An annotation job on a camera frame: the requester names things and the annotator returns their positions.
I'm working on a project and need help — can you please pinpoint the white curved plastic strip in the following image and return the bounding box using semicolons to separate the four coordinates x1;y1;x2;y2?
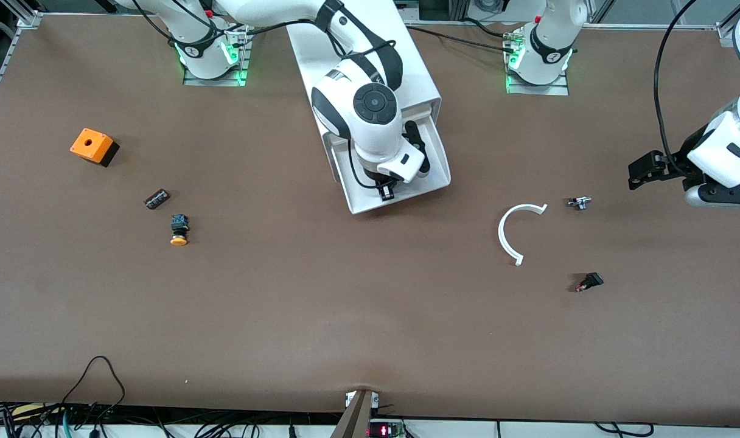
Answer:
498;203;548;266

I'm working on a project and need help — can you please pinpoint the device with red display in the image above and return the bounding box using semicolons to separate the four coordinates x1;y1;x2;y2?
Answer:
368;419;406;438

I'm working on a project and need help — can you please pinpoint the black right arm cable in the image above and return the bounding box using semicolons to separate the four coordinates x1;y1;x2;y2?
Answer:
130;0;398;190

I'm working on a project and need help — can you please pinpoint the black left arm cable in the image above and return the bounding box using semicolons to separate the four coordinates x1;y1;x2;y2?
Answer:
653;0;702;165

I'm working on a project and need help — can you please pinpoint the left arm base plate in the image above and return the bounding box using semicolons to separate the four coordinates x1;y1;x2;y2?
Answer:
505;30;570;96

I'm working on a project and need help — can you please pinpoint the black cable to arm base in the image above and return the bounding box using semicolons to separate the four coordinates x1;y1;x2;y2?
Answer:
405;24;517;54

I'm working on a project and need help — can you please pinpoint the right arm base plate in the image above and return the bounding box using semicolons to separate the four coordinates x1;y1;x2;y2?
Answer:
183;18;252;87

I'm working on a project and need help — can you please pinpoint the brown camera mount pole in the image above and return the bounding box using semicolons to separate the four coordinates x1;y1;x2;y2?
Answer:
330;389;375;438

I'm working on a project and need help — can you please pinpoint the orange button enclosure box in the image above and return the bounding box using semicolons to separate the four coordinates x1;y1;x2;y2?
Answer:
70;128;120;168

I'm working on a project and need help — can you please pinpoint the black looped cable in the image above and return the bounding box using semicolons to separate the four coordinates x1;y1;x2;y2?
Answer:
58;355;127;423

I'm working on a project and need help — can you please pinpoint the aluminium table edge rail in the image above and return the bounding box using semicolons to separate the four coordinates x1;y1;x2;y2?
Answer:
0;13;42;113

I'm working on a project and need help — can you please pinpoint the yellow cable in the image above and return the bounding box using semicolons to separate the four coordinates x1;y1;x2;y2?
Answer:
11;403;63;420

